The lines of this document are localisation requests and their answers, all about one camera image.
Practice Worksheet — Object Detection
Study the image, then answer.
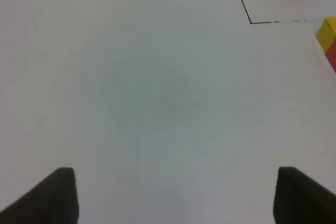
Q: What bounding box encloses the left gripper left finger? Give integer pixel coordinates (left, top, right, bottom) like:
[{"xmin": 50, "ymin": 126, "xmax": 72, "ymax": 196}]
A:
[{"xmin": 1, "ymin": 167, "xmax": 79, "ymax": 223}]

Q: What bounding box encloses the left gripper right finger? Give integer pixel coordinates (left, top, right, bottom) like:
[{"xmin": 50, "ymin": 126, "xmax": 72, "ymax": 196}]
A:
[{"xmin": 273, "ymin": 167, "xmax": 335, "ymax": 224}]

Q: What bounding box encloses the red block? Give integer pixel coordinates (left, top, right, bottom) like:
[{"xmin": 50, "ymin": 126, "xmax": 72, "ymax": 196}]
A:
[{"xmin": 325, "ymin": 39, "xmax": 336, "ymax": 72}]

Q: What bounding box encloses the yellow block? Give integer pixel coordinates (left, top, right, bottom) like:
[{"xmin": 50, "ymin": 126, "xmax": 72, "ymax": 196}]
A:
[{"xmin": 316, "ymin": 17, "xmax": 335, "ymax": 53}]

